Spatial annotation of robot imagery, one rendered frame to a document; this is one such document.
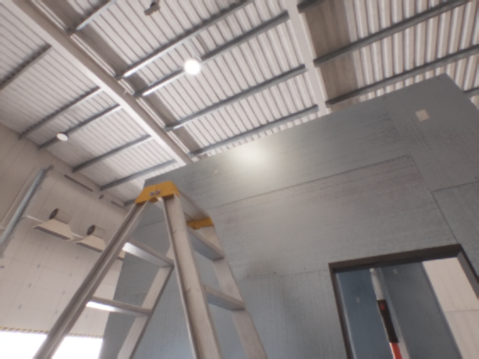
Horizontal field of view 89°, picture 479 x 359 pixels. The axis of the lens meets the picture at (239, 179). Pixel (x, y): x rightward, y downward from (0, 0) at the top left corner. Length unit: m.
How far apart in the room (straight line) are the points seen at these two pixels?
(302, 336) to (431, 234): 0.78
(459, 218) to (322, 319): 0.80
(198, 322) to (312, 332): 0.75
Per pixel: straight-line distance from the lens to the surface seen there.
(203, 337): 0.78
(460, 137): 1.80
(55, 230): 10.46
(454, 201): 1.58
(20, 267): 10.79
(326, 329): 1.41
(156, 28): 7.30
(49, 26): 7.85
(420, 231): 1.49
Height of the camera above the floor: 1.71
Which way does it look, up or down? 36 degrees up
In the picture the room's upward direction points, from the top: straight up
